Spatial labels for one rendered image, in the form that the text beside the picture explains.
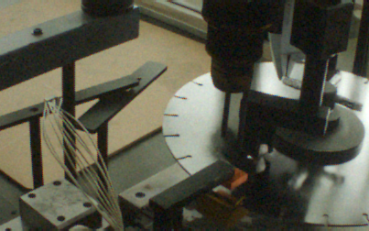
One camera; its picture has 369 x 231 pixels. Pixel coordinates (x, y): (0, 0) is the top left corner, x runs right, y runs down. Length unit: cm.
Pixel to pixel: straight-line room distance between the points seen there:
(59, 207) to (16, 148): 35
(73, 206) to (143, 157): 35
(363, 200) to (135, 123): 55
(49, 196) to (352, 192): 31
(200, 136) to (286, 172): 10
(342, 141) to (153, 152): 41
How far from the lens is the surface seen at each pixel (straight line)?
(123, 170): 102
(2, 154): 105
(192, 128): 74
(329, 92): 73
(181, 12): 147
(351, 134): 75
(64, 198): 73
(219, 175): 62
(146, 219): 67
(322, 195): 66
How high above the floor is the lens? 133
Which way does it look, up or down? 30 degrees down
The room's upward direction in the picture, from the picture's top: 4 degrees clockwise
